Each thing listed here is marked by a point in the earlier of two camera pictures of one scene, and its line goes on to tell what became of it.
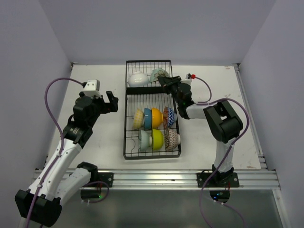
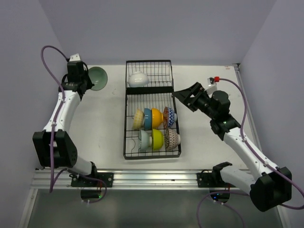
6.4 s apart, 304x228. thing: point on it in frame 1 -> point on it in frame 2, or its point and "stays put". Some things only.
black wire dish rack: x=150 y=126 stays put
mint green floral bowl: x=157 y=72 -> x=99 y=77
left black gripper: x=113 y=101 -> x=85 y=74
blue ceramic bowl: x=147 y=118 stays put
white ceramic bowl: x=138 y=79 stays put
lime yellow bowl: x=157 y=139 stays put
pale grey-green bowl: x=146 y=140 stays put
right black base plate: x=218 y=180 stays put
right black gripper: x=167 y=82 -> x=185 y=95
